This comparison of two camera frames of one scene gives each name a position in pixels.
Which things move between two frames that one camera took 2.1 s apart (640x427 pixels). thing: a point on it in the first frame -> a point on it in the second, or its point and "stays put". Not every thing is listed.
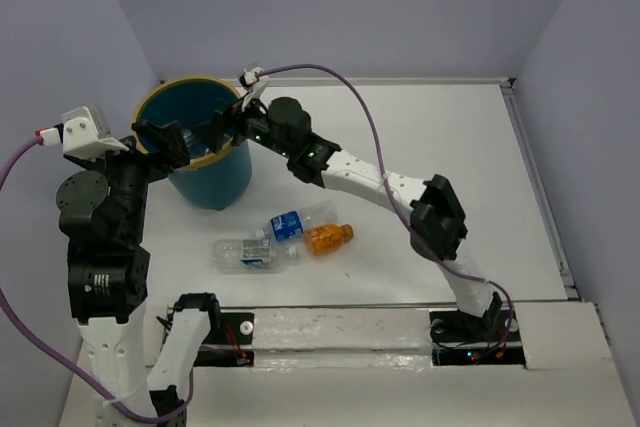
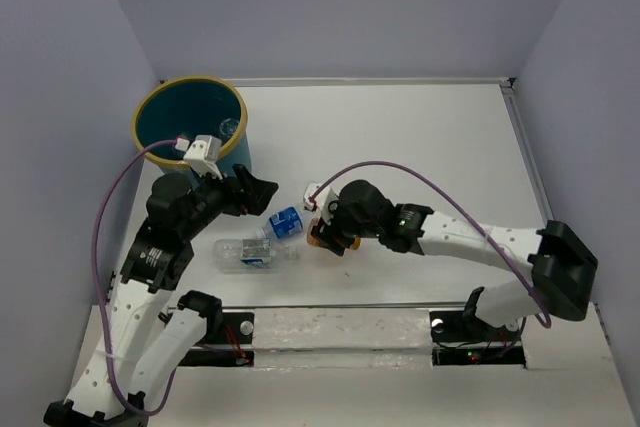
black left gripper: (170, 151) -> (256, 193)
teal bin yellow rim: (219, 181) stays put
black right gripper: (213, 130) -> (325, 235)
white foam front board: (373, 367) stays put
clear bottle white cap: (251, 255) stays put
